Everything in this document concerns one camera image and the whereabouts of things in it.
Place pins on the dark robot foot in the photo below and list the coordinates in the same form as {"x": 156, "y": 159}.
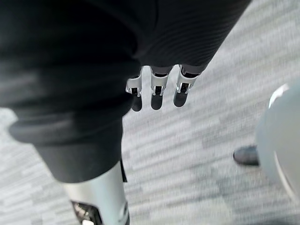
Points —
{"x": 246, "y": 155}

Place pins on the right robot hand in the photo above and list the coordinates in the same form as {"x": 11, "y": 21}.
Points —
{"x": 77, "y": 70}

